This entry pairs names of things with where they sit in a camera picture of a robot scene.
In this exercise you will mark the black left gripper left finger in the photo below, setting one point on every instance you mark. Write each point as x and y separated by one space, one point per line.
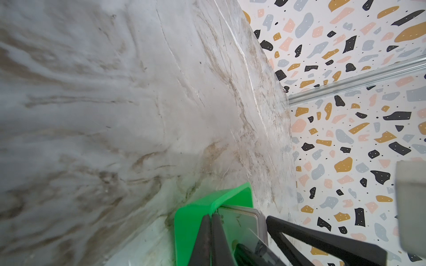
200 255

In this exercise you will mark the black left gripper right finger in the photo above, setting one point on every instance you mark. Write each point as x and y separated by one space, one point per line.
220 252

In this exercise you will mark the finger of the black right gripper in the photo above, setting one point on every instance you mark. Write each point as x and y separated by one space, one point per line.
261 256
350 251

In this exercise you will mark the green plastic card tray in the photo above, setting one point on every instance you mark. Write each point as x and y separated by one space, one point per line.
188 219

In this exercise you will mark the stack of cards in tray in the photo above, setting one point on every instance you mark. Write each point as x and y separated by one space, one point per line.
243 225

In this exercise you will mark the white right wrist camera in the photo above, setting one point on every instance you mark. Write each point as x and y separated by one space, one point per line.
411 206

